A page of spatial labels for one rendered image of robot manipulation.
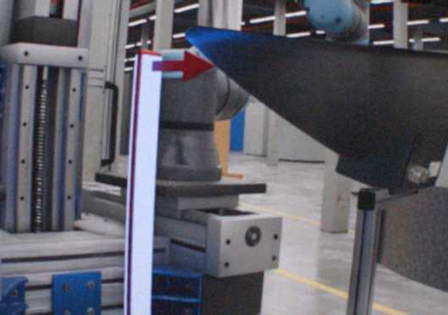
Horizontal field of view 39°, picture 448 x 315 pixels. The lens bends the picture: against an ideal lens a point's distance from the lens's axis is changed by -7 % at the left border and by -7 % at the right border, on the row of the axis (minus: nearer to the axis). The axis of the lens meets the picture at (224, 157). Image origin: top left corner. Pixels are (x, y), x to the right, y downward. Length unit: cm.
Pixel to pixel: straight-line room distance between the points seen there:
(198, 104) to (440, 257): 162
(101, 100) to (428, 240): 138
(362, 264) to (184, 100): 41
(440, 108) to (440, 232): 212
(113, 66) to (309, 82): 219
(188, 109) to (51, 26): 28
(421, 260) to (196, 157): 167
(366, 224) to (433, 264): 165
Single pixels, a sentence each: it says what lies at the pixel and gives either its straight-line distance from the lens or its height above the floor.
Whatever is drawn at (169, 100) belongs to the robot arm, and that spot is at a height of 117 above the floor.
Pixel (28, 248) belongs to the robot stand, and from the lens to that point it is 98.
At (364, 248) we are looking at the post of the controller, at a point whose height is 97.
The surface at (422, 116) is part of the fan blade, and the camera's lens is 48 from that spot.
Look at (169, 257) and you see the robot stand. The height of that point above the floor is 91.
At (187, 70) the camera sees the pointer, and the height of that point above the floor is 118.
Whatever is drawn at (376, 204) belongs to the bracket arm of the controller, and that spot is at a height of 104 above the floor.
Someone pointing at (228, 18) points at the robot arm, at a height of 134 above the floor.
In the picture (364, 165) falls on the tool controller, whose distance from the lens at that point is 103.
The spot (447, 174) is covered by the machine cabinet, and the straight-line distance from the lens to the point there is 1032.
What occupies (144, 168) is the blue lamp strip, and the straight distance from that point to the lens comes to 51.
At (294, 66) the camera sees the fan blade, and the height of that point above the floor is 118.
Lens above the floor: 114
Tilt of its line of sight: 3 degrees down
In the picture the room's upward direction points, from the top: 3 degrees clockwise
